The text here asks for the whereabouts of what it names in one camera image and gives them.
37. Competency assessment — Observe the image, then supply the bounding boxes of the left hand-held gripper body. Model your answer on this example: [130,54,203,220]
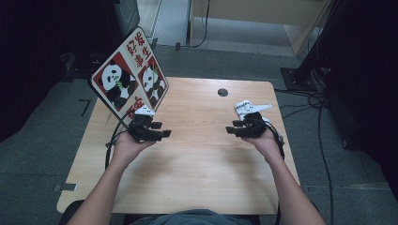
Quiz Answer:
[126,105,165,143]

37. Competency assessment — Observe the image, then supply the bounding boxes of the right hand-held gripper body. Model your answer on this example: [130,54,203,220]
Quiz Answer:
[234,99,273,139]

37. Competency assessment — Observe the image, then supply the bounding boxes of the person's left hand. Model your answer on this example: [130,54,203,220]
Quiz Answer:
[112,130,158,168]

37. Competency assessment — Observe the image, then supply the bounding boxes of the person's right hand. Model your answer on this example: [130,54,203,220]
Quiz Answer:
[242,125,284,164]

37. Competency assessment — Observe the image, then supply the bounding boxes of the black metal stand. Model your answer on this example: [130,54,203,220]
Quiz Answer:
[280,0,337,94]

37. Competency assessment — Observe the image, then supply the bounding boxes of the black flat stand base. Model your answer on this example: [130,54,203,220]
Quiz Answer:
[60,51,109,81]

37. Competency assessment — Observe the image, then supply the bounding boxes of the person's grey shirt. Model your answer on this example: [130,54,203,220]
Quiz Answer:
[130,208,255,225]

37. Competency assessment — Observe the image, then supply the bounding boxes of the black chair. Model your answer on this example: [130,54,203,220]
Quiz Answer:
[57,200,86,225]

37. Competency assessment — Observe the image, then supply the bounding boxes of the light wooden cabinet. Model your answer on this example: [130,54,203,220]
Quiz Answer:
[189,0,332,57]

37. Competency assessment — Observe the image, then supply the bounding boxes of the black equipment cabinet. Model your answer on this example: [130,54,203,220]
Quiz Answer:
[104,0,141,39]

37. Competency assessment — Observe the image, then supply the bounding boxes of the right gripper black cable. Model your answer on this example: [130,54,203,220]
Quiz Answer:
[262,120,286,161]

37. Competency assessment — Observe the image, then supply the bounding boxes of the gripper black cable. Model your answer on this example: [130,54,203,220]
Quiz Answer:
[262,120,286,161]
[104,109,136,172]

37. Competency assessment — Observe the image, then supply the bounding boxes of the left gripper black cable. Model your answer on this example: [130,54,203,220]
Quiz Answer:
[104,109,136,172]

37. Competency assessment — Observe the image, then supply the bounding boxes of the black floor cables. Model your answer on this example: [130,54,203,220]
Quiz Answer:
[275,88,335,225]

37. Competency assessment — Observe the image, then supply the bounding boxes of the thin black hanging cable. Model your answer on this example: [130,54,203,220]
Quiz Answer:
[179,0,211,50]

